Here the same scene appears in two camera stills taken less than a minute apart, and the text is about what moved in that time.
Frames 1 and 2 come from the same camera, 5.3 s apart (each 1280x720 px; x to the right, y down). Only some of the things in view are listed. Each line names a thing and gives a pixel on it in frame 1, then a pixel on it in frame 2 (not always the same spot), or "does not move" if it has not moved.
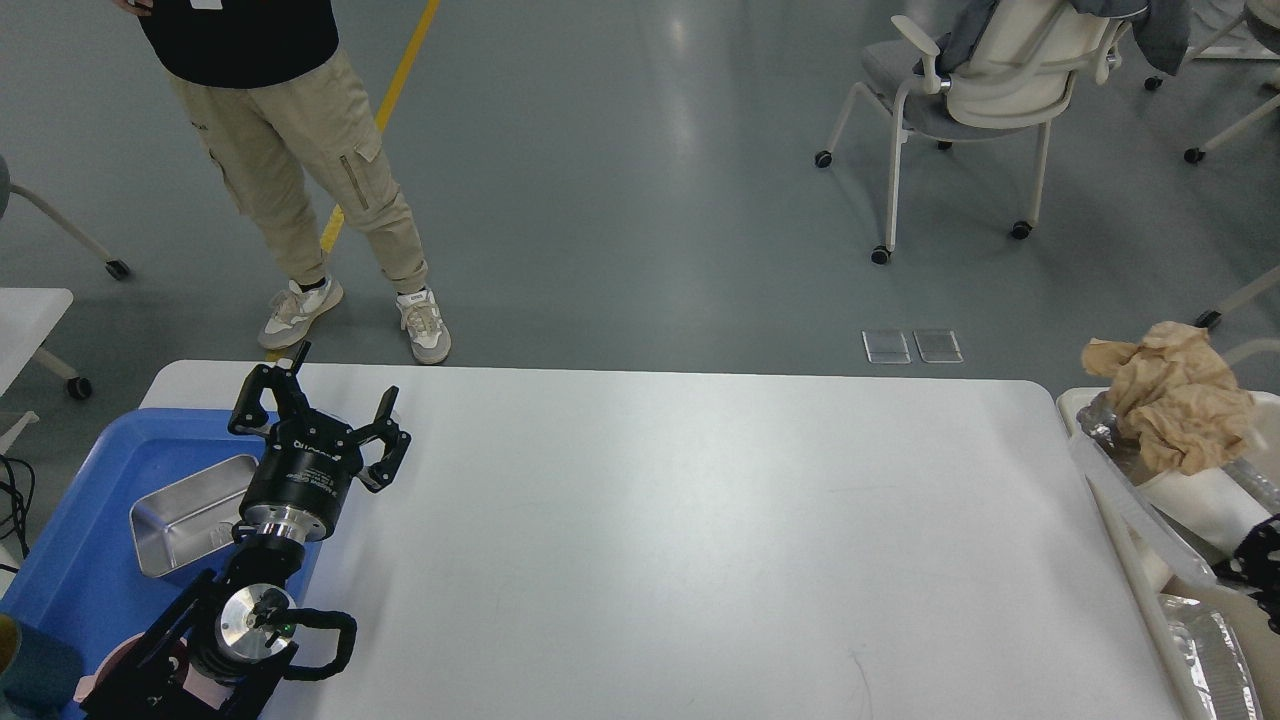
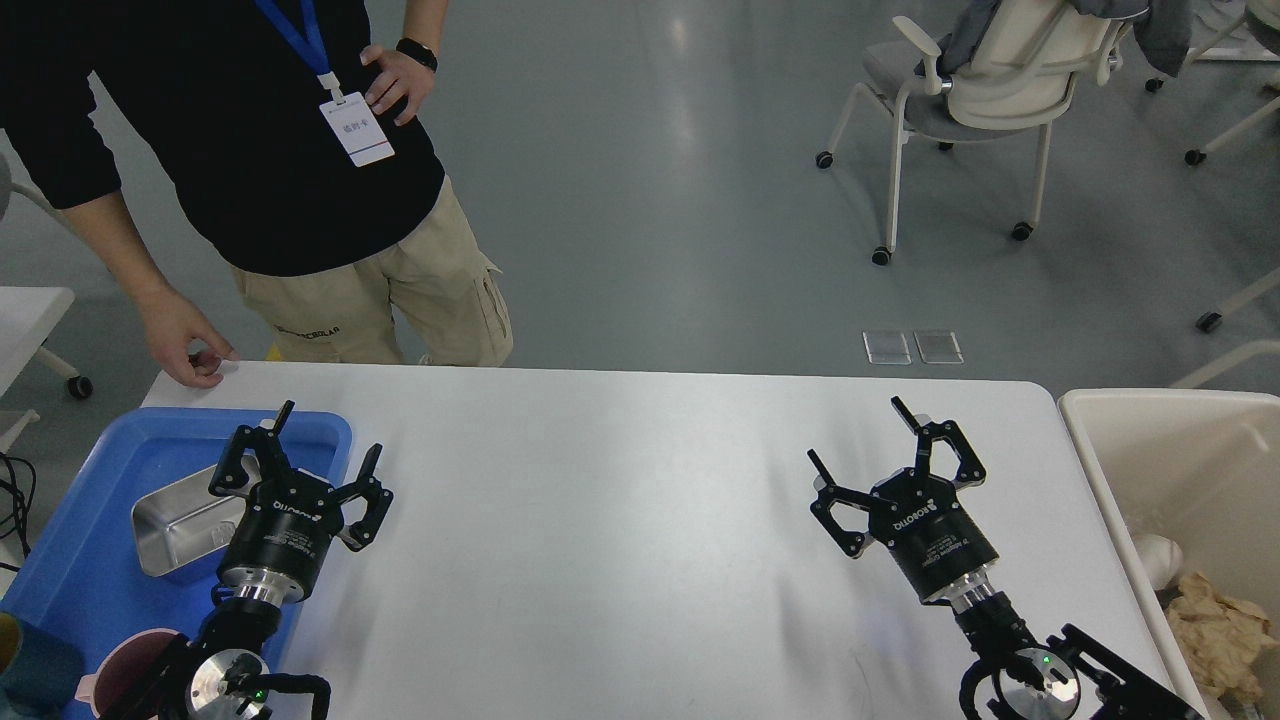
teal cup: (38, 672) does not move
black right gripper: (1255, 567) -> (933, 539)
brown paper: (1178, 394) -> (1221, 640)
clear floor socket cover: (889, 347) does not move
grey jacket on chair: (1163, 28) does not move
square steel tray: (192, 518) does not move
